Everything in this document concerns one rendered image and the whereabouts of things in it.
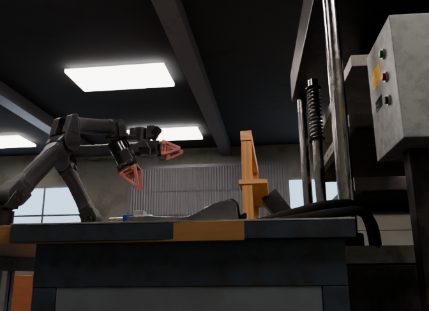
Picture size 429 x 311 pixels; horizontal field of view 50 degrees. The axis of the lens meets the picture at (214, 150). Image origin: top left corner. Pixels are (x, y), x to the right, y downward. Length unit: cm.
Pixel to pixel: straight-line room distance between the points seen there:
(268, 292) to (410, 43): 92
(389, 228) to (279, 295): 128
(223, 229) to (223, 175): 790
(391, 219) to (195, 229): 138
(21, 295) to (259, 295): 315
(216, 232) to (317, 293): 23
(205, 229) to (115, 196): 837
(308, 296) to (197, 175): 800
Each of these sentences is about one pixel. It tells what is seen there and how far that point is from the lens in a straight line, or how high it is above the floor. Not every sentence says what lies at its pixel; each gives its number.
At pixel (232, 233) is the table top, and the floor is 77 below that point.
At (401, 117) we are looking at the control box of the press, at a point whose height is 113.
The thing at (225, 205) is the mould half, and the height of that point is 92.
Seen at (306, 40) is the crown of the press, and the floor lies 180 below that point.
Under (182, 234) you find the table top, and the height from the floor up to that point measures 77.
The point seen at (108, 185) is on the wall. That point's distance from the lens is 935.
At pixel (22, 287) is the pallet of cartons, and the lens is 395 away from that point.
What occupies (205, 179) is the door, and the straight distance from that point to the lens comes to 884.
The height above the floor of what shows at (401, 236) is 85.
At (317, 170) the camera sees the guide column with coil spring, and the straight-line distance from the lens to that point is 249.
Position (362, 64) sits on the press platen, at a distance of 195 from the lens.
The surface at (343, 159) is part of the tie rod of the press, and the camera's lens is 173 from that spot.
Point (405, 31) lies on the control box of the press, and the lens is 156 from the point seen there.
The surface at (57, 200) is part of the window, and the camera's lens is 970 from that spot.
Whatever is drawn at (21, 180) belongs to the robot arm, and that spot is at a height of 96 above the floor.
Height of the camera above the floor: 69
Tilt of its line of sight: 15 degrees up
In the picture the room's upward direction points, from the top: 1 degrees counter-clockwise
